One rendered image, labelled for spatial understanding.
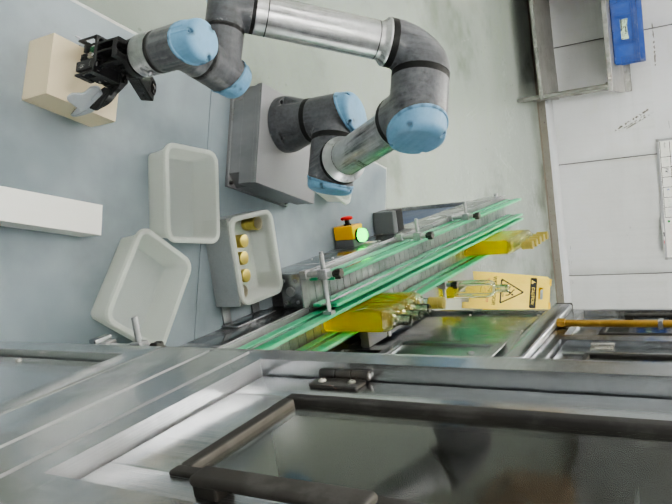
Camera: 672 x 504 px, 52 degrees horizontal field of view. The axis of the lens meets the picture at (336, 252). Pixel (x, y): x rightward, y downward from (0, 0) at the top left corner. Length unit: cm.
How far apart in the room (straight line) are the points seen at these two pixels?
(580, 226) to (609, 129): 104
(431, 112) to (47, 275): 80
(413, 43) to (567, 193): 637
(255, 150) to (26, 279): 67
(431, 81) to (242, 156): 63
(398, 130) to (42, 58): 68
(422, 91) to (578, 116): 630
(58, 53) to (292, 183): 73
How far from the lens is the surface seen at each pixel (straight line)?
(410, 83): 135
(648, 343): 202
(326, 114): 174
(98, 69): 134
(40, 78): 143
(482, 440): 57
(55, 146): 148
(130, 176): 159
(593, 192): 762
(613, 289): 777
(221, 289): 174
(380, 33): 138
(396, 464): 55
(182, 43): 121
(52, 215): 138
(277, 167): 183
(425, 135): 134
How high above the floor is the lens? 193
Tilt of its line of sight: 32 degrees down
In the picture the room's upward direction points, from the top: 87 degrees clockwise
